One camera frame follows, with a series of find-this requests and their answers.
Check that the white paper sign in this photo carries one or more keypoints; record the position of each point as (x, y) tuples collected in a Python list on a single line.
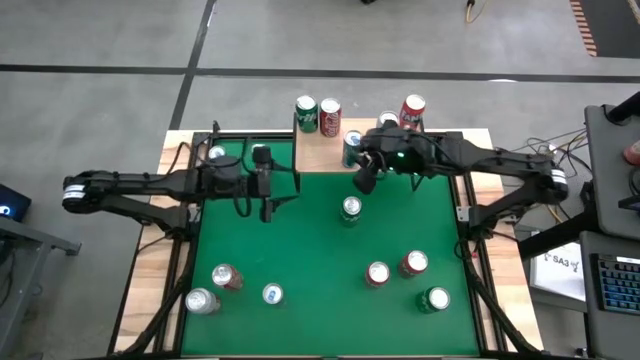
[(557, 277)]

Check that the green Sprite can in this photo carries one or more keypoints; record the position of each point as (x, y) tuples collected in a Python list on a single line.
[(351, 206), (306, 115), (437, 298)]

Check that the black metal table frame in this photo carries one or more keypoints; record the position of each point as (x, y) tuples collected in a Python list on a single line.
[(280, 135)]

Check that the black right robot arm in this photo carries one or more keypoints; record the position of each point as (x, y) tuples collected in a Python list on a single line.
[(490, 160)]

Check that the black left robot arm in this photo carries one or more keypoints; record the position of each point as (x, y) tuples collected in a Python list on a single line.
[(140, 182)]

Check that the wooden shelf black metal frame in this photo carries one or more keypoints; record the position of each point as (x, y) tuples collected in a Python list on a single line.
[(320, 155)]

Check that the grey metal desk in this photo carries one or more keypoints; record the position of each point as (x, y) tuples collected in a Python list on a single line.
[(30, 240)]

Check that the red round object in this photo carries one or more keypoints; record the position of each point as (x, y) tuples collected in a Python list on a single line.
[(634, 152)]

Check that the red Fanta strawberry can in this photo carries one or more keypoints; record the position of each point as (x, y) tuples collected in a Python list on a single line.
[(416, 261), (412, 112), (378, 272)]

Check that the black mat red striped edge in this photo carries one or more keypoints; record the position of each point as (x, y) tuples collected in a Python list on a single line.
[(615, 30)]

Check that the black pole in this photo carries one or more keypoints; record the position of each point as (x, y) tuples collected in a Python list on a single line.
[(625, 109)]

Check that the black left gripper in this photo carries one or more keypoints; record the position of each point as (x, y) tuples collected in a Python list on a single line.
[(257, 185)]

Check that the silver soda can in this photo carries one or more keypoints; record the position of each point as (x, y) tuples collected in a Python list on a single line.
[(199, 300)]

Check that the black desk support bar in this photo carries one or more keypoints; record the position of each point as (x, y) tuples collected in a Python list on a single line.
[(555, 235)]

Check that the blue slim energy drink can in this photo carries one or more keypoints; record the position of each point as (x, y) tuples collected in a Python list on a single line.
[(216, 151), (350, 150)]

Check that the backlit computer keyboard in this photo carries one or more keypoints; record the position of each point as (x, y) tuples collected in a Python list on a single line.
[(620, 285)]

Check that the white pink soda can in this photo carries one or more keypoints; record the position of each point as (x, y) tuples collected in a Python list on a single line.
[(387, 119)]

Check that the grey side table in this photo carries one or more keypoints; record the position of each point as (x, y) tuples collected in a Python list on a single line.
[(607, 175)]

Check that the black computer tower blue light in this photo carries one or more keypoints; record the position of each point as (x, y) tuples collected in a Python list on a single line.
[(12, 205)]

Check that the grey keyboard desk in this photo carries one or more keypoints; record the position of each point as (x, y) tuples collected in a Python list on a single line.
[(600, 335)]

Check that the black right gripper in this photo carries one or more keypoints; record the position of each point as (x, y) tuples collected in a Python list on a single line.
[(390, 150)]

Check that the green table mat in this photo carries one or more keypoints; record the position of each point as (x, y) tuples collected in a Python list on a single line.
[(310, 325)]

